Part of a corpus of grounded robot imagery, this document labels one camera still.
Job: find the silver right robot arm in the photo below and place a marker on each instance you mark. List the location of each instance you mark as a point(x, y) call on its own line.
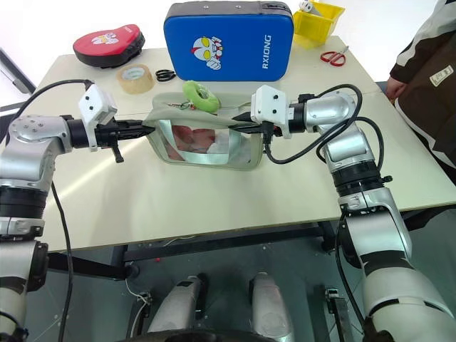
point(356, 149)

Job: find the dark metal bar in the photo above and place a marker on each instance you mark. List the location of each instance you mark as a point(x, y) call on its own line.
point(18, 71)

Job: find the white roll in bin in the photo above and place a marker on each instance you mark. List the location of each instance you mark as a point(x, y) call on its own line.
point(305, 5)

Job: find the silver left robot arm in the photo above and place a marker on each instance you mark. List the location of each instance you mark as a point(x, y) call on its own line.
point(28, 142)

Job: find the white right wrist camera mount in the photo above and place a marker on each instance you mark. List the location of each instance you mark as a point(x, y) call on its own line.
point(269, 103)

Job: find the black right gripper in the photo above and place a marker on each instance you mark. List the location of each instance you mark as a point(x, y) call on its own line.
point(276, 131)

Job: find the black table frame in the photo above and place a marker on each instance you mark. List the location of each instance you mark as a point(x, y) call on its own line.
point(213, 249)

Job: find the blue RXIONG kick pad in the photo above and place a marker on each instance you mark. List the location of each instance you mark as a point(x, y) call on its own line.
point(228, 42)

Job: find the red punch mitt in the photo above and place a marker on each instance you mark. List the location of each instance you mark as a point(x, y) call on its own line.
point(107, 44)

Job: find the black floor stand post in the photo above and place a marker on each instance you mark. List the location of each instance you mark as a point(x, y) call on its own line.
point(336, 313)

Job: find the yellow plastic bin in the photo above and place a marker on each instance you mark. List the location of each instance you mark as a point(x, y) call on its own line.
point(313, 26)

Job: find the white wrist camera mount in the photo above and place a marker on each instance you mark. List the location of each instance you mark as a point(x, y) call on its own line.
point(269, 103)
point(96, 101)

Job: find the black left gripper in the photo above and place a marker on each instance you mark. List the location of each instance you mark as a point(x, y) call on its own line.
point(107, 135)

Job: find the silver robot right leg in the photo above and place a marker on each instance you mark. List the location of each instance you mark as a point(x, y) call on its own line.
point(270, 306)

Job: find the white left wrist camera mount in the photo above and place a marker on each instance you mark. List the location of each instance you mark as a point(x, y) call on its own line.
point(96, 101)

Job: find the green pouch with clear window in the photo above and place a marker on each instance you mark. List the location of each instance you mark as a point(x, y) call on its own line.
point(210, 156)

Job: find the bystander bare hand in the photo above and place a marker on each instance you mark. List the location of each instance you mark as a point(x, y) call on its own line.
point(394, 88)

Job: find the black rounded robot waist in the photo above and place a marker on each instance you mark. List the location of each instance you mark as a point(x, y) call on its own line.
point(221, 336)

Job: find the bystander in dark jacket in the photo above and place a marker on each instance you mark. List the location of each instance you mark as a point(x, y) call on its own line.
point(427, 82)

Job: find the brown packing tape roll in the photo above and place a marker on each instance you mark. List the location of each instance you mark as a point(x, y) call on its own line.
point(137, 85)

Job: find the silver robot leg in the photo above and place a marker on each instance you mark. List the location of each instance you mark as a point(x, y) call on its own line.
point(270, 306)
point(178, 306)

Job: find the silver robot left leg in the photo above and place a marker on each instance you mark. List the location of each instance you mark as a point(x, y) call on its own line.
point(178, 306)

